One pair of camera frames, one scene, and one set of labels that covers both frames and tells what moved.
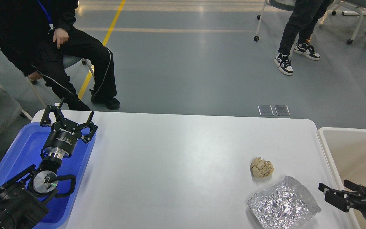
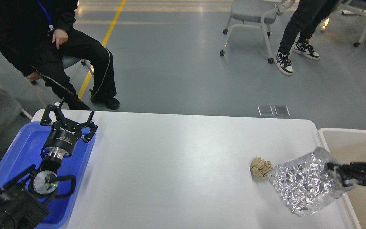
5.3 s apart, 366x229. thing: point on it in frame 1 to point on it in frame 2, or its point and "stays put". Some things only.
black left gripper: x=63 y=139 stays put
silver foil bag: x=284 y=205 to x=304 y=183
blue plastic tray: x=24 y=152 stays put
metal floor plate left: x=265 y=110 stays put
